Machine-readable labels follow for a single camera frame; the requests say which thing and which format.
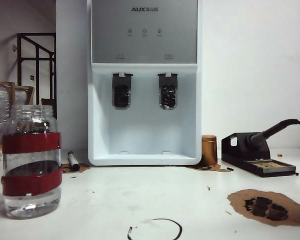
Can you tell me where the clear bottle with red bands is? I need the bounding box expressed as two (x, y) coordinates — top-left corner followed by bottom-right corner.
(1, 104), (63, 220)

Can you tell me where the white water dispenser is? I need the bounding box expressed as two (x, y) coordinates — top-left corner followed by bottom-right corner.
(87, 0), (203, 167)

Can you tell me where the grey dispenser lever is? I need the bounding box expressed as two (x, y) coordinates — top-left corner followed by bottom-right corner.
(111, 72), (134, 111)
(157, 72), (179, 111)

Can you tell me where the gold cylindrical canister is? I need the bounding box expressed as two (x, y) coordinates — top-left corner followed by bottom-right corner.
(201, 134), (219, 166)

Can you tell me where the black and white marker pen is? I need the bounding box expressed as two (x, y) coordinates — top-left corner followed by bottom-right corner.
(67, 150), (81, 172)

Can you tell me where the black soldering iron stand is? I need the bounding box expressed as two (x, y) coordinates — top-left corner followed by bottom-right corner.
(221, 132), (297, 178)

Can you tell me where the dark brown chair back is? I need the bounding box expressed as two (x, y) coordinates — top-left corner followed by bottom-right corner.
(41, 97), (57, 120)

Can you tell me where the black soldering iron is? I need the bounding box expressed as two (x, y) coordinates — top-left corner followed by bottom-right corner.
(246, 118), (300, 153)

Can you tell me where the black foam scrap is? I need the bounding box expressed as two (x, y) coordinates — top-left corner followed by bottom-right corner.
(266, 202), (290, 222)

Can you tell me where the small plastic-wrapped wooden frame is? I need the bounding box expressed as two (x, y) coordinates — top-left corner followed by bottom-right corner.
(14, 84), (36, 107)

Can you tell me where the black metal window frame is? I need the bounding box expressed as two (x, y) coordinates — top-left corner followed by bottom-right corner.
(16, 32), (57, 106)

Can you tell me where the large plastic-wrapped wooden frame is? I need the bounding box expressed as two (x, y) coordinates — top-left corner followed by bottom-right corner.
(0, 79), (16, 146)

